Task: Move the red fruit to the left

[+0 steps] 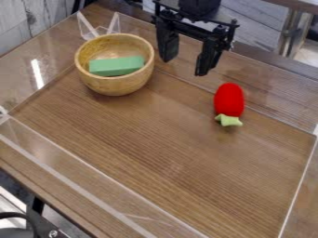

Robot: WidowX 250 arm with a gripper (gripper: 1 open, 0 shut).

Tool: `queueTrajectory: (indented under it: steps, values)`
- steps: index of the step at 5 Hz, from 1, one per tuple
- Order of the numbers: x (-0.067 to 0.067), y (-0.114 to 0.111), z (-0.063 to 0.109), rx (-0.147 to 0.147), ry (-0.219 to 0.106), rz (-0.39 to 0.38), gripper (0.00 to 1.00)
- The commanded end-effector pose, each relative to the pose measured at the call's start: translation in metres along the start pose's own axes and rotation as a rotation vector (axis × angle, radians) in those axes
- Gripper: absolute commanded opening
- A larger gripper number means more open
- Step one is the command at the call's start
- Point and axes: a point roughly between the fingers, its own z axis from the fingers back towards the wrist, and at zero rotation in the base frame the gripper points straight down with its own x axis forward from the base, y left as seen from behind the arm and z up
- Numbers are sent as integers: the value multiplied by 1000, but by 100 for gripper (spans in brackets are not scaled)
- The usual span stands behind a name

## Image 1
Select black cable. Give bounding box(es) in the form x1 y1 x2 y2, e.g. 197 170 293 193
0 211 35 238

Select clear acrylic tray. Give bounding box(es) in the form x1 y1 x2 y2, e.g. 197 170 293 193
0 19 318 238

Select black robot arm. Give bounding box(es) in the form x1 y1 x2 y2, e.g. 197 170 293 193
153 0 240 76

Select wooden bowl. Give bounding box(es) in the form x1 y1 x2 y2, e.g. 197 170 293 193
75 33 155 96

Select metal furniture leg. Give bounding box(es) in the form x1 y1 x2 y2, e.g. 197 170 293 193
276 9 313 59

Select black table leg bracket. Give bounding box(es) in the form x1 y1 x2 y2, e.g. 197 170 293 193
27 197 70 238

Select green rectangular block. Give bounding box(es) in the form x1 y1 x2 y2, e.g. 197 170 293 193
89 56 145 77

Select red plush fruit green leaves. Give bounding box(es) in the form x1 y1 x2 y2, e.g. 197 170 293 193
214 83 245 126

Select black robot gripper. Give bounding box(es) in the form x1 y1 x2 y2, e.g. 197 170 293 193
153 0 240 76

